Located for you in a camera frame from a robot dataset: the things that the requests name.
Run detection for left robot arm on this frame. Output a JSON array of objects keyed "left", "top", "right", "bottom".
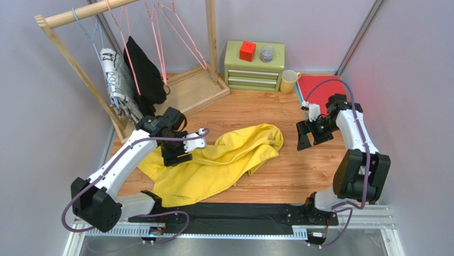
[{"left": 61, "top": 107, "right": 209, "bottom": 233}]

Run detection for blue wire hanger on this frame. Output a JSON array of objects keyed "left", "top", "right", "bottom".
[{"left": 71, "top": 7, "right": 119, "bottom": 108}]

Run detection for black garment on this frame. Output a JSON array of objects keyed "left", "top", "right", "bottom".
[{"left": 123, "top": 36, "right": 167, "bottom": 116}]

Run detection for purple cable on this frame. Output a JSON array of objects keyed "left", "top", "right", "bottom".
[
  {"left": 305, "top": 78, "right": 371, "bottom": 249},
  {"left": 61, "top": 127, "right": 210, "bottom": 245}
]

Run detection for pink wire hanger right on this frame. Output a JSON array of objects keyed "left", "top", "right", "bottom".
[{"left": 158, "top": 1, "right": 208, "bottom": 70}]

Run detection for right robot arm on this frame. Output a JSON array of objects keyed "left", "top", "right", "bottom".
[{"left": 296, "top": 93, "right": 391, "bottom": 225}]

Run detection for aluminium base frame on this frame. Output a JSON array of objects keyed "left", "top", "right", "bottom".
[{"left": 64, "top": 201, "right": 404, "bottom": 255}]

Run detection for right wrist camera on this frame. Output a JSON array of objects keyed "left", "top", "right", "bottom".
[{"left": 301, "top": 101, "right": 321, "bottom": 122}]

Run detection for white patterned garment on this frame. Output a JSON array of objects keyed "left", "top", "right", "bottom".
[{"left": 100, "top": 48, "right": 143, "bottom": 124}]

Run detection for yellow mug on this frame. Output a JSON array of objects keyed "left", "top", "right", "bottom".
[{"left": 279, "top": 70, "right": 302, "bottom": 93}]

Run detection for green mini drawer chest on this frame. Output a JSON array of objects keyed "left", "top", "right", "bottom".
[{"left": 224, "top": 40, "right": 285, "bottom": 92}]

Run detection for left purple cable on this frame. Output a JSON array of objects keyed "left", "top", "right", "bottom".
[{"left": 61, "top": 127, "right": 210, "bottom": 245}]

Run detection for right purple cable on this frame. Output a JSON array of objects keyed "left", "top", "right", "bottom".
[{"left": 305, "top": 78, "right": 371, "bottom": 249}]

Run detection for yellow trousers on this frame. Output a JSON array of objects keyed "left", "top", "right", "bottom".
[{"left": 138, "top": 123, "right": 284, "bottom": 207}]

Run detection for wooden clothes rack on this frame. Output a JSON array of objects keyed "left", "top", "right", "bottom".
[{"left": 35, "top": 1, "right": 230, "bottom": 143}]

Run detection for red cube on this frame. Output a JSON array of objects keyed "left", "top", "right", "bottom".
[{"left": 239, "top": 41, "right": 256, "bottom": 62}]

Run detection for black base cloth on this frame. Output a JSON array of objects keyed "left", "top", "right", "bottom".
[{"left": 129, "top": 203, "right": 339, "bottom": 235}]

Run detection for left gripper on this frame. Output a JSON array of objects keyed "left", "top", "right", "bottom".
[{"left": 160, "top": 130, "right": 193, "bottom": 167}]

